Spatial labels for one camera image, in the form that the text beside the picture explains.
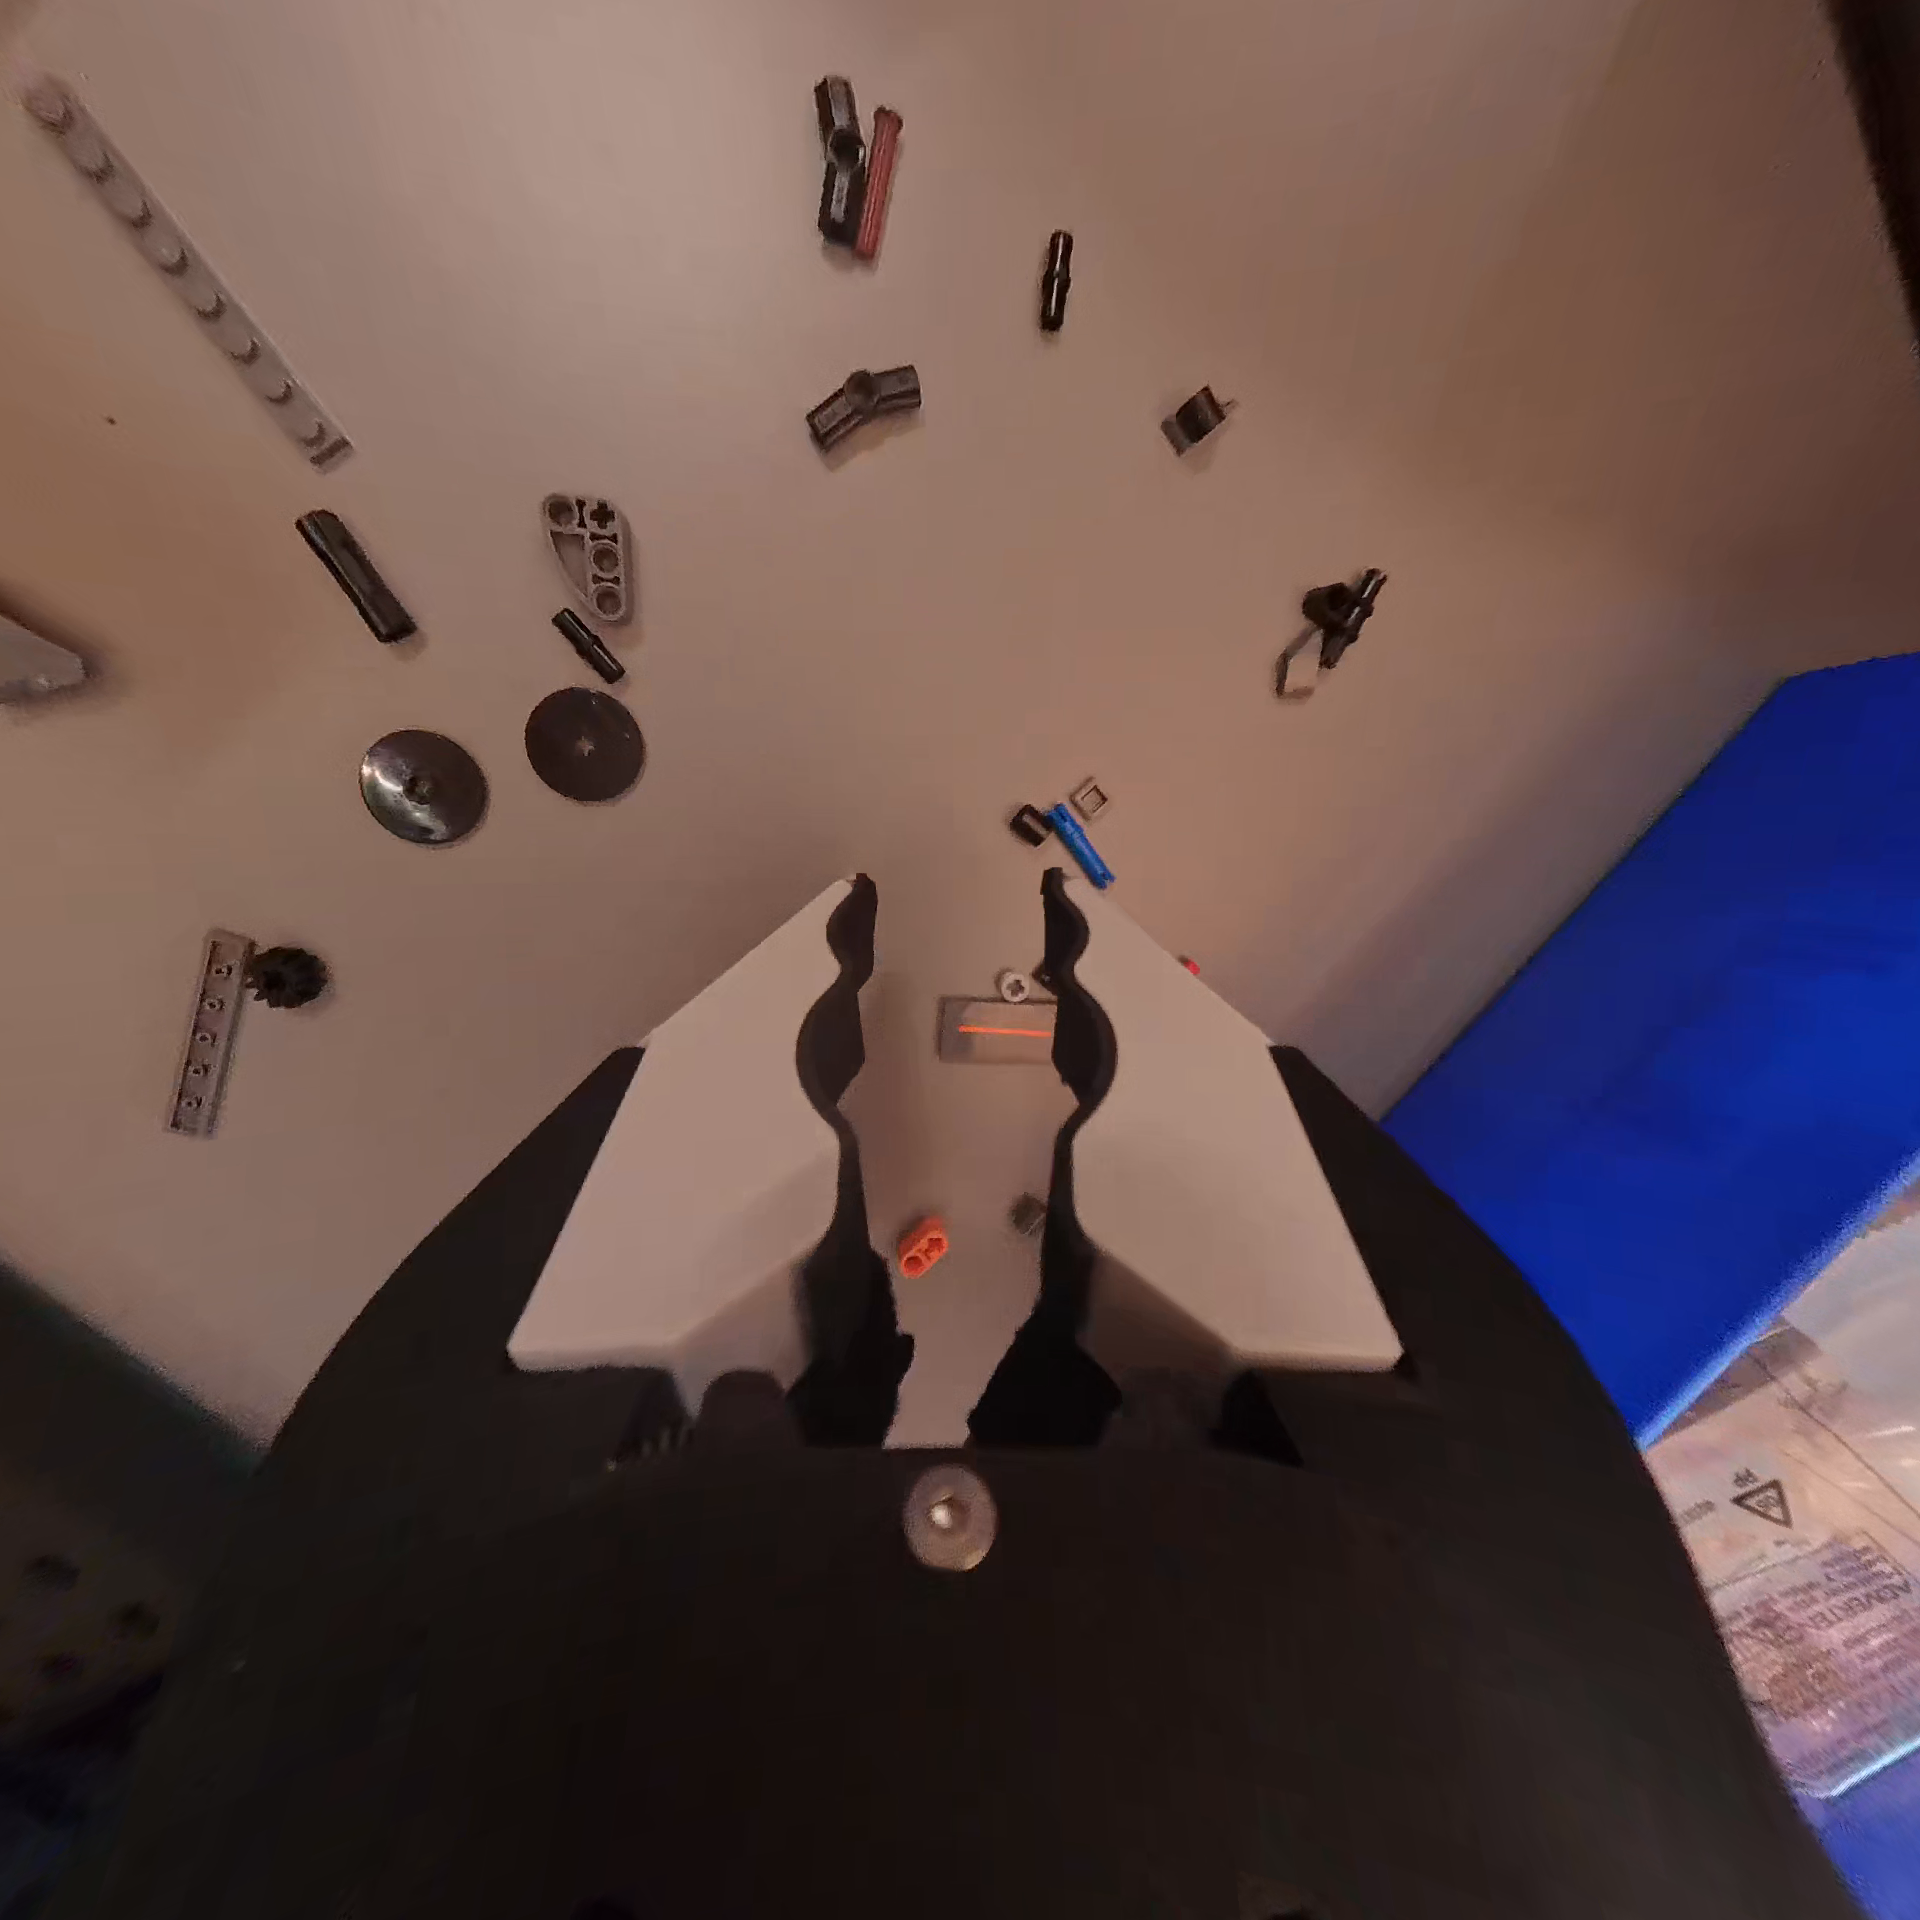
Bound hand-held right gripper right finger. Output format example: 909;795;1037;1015
1040;865;1409;1408

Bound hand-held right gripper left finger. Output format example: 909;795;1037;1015
503;873;882;1415

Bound grey holed lego beam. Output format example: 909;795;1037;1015
539;492;641;624

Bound bronze lego disc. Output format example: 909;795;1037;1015
523;686;649;805

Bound black lego disc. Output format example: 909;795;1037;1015
356;727;491;846

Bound long grey lego plate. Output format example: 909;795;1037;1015
162;927;261;1139
24;76;354;471

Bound black grey lego connector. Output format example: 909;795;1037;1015
1276;567;1389;702

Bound black bent lego pin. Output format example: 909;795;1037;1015
295;509;423;647

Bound black red lego piece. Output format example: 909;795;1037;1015
815;76;906;264

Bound blue storage bin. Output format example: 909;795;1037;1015
1380;651;1920;1920

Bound clear plastic bags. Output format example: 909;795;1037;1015
1642;1171;1920;1800

